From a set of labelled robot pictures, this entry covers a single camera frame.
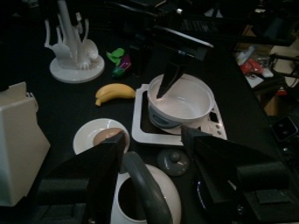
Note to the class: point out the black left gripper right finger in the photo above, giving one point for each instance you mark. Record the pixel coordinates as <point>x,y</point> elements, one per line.
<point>234,172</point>

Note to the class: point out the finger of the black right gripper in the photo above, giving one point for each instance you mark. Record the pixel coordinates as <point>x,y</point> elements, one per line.
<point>171,77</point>

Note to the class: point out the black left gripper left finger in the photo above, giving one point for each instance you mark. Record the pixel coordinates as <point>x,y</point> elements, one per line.
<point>90,172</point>

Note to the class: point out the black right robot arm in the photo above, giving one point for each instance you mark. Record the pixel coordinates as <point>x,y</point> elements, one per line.
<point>234,33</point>

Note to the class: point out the grey round kettle lid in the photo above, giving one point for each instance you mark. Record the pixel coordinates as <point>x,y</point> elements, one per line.
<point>172,163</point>

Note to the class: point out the white toy cooking pot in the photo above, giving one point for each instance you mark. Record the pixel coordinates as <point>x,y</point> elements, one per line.
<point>187,106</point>

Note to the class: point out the white round plate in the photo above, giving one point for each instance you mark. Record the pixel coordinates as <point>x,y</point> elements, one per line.
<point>87,135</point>

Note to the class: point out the purple toy eggplant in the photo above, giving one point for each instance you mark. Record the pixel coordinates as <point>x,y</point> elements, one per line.
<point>123,64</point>

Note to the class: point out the brown toy egg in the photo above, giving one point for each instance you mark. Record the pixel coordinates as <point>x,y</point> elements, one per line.
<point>103,135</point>

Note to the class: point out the yellow toy banana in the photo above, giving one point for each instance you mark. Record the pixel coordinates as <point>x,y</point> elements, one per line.
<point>115,91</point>

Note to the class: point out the red background item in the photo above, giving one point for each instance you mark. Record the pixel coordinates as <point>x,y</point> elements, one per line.
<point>251,66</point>

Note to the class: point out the white kitchen scale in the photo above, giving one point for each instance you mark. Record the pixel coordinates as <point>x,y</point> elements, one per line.
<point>138,128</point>

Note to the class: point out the black power box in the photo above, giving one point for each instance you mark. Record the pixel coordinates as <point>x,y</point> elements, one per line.
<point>284,128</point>

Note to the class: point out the white box appliance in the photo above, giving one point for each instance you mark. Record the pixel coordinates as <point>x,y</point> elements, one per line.
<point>19,145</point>

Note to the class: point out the white toy spoon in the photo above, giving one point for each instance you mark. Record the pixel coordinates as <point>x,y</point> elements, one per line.
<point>91,50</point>

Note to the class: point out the white utensil stand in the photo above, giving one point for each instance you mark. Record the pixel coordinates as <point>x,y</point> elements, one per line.
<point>76,71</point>

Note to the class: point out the white toy ladle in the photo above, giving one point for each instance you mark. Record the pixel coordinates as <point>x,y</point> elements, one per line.
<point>61,51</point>

